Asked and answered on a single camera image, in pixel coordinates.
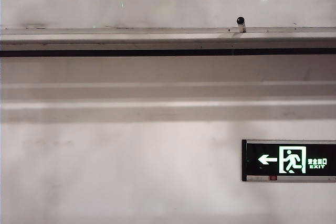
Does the white whiteboard marker black tip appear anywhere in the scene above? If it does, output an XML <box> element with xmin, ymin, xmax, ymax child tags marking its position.
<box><xmin>235</xmin><ymin>16</ymin><xmax>248</xmax><ymax>34</ymax></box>

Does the aluminium whiteboard tray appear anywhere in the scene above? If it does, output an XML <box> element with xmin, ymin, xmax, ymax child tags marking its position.
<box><xmin>0</xmin><ymin>26</ymin><xmax>336</xmax><ymax>58</ymax></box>

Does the white whiteboard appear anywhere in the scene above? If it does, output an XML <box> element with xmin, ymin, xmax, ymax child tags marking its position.
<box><xmin>0</xmin><ymin>0</ymin><xmax>336</xmax><ymax>30</ymax></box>

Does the green black exit sign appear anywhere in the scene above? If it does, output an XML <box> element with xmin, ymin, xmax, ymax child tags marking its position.
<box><xmin>241</xmin><ymin>139</ymin><xmax>336</xmax><ymax>183</ymax></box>

